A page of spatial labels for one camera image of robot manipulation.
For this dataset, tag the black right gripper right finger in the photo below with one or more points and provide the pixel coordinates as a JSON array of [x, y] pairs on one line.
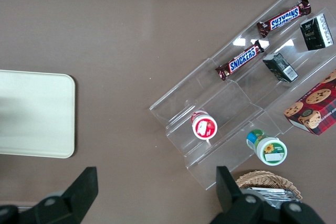
[[241, 208]]

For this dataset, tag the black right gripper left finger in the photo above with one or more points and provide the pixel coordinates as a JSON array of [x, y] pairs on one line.
[[68, 203]]

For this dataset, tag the light tan wicker basket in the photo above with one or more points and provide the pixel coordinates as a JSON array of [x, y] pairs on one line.
[[262, 179]]

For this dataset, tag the cream rectangular plastic tray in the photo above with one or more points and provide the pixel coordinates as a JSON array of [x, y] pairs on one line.
[[36, 113]]

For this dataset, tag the silver foil packets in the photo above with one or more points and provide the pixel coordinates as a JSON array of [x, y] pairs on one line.
[[273, 193]]

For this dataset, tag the green lidded sunflower cup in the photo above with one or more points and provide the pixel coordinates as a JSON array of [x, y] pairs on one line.
[[270, 151]]

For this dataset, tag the red lidded yogurt cup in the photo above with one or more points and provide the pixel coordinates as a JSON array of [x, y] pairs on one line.
[[204, 127]]

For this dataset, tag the clear acrylic stepped display stand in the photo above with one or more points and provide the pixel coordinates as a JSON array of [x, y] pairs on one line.
[[236, 103]]

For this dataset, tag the red plaid cookie box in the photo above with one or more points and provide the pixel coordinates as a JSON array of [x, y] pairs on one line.
[[315, 108]]

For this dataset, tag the dark green drink carton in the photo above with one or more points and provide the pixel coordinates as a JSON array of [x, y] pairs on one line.
[[316, 33], [279, 66]]

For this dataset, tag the Snickers chocolate bar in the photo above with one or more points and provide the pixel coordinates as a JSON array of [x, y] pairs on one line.
[[284, 18], [242, 60]]

